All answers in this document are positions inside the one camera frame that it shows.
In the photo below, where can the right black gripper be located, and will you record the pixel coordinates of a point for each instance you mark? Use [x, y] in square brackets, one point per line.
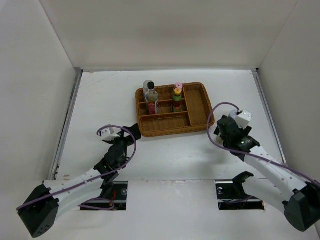
[246, 131]

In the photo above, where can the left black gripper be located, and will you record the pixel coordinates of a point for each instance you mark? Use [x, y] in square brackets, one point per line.
[135, 130]

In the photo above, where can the tall dark vinegar bottle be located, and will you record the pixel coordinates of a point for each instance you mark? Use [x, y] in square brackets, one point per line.
[151, 98]

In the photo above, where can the silver-lid jar with blue label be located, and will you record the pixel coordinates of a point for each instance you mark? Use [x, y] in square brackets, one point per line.
[145, 87]

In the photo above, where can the green red sauce bottle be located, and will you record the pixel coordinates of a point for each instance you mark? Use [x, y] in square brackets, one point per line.
[177, 100]

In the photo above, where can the pink-cap clear spice bottle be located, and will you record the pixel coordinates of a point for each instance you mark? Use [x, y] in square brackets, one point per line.
[178, 85]

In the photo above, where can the black-cap small pepper bottle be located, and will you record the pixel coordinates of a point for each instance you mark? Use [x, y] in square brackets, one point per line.
[219, 139]

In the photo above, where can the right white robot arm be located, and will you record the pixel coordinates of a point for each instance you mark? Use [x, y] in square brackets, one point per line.
[290, 193]

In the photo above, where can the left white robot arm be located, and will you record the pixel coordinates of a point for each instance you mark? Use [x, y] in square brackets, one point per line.
[46, 204]

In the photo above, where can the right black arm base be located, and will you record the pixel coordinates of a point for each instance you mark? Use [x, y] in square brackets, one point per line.
[232, 197]

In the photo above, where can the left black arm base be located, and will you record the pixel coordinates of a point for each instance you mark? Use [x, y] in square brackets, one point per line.
[113, 199]

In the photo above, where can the brown wicker divided basket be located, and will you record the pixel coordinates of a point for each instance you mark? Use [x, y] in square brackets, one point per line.
[193, 117]

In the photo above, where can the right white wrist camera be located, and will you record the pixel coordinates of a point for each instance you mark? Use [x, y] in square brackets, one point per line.
[243, 118]

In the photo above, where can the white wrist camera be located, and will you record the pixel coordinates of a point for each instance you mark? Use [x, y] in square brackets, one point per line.
[107, 133]
[243, 118]

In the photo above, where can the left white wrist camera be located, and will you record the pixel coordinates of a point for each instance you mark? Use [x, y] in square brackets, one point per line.
[107, 133]

